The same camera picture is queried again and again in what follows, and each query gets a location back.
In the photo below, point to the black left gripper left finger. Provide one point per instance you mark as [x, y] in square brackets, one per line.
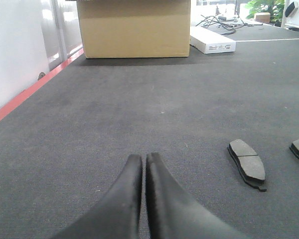
[117, 214]

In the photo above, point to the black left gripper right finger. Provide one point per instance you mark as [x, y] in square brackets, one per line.
[173, 213]

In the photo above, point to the dark grey brake pad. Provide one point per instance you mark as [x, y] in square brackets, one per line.
[249, 164]

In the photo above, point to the white long carton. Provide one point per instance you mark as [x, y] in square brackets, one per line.
[209, 42]

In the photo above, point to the cardboard box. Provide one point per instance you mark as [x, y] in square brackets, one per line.
[134, 28]

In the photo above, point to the small brown box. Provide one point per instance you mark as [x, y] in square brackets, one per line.
[263, 17]

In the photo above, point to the green potted plant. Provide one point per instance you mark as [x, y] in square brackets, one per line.
[274, 7]

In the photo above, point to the white partition panel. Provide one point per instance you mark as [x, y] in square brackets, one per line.
[291, 21]

